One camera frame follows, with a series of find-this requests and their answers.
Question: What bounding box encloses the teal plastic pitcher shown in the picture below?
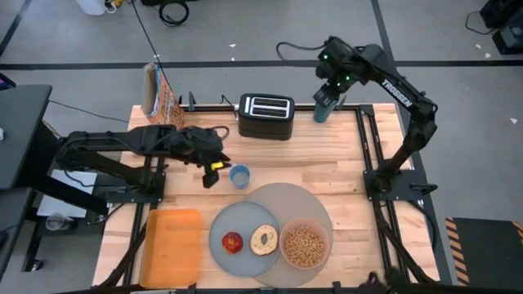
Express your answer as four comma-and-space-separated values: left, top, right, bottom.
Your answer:
313, 91, 342, 123

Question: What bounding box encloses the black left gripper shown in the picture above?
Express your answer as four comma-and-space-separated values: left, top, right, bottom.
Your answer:
173, 126, 233, 189

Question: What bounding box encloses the bagel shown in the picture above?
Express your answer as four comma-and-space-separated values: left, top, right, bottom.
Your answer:
249, 224, 279, 257

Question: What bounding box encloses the long black floor cable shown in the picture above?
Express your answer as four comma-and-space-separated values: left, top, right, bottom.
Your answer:
130, 0, 179, 105

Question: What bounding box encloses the black desk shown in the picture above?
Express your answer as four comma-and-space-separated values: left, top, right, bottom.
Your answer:
0, 84, 107, 283

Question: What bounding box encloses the black yellow-striped floor mat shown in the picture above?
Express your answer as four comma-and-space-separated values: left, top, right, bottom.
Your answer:
445, 216, 523, 287

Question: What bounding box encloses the black metal rig frame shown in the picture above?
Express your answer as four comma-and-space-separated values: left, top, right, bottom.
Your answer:
97, 104, 440, 294

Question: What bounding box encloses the person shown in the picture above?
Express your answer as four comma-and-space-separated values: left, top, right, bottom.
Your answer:
359, 267, 409, 294

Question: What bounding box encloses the pink bowl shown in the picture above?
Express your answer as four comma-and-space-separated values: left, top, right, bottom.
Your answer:
279, 216, 330, 270

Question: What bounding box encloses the white container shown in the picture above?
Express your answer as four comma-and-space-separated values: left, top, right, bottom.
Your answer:
75, 0, 108, 16

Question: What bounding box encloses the black toaster power cord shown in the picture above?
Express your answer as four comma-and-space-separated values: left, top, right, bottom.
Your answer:
220, 94, 240, 119

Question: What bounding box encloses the Cheerios Protein cereal box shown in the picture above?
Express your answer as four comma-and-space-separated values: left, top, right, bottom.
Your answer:
141, 62, 186, 130

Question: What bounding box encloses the grey plate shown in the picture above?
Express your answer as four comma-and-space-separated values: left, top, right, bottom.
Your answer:
208, 201, 282, 278

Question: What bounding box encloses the coiled black floor cable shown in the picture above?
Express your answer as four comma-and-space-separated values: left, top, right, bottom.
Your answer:
158, 0, 190, 28

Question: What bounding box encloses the dark screen device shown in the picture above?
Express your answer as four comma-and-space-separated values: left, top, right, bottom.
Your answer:
0, 72, 17, 91

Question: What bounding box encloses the white panel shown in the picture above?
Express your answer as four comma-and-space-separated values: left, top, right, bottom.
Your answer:
36, 169, 99, 218

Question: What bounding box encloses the round grey placemat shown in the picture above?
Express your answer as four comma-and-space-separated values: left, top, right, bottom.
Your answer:
244, 181, 334, 289

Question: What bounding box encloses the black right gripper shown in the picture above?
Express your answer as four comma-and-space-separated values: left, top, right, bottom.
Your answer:
312, 37, 360, 109

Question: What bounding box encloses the red apple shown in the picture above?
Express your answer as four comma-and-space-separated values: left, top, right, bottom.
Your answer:
221, 231, 244, 255

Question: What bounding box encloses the black equipment case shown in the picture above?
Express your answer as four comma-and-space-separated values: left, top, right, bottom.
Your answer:
480, 0, 523, 29
492, 20, 523, 56

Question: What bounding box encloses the clear plastic cup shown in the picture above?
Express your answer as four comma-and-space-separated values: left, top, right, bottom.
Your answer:
44, 212, 75, 232

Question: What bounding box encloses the orange plastic tray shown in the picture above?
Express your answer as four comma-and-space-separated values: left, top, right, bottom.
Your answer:
138, 207, 203, 288

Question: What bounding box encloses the cereal pieces heap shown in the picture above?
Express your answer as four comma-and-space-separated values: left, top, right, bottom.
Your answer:
284, 225, 327, 265

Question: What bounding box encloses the black two-slot toaster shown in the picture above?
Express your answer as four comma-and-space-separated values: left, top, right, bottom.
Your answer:
236, 92, 296, 141

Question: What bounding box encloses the blue-grey cup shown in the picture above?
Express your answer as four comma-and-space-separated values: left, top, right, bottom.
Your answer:
229, 163, 252, 190

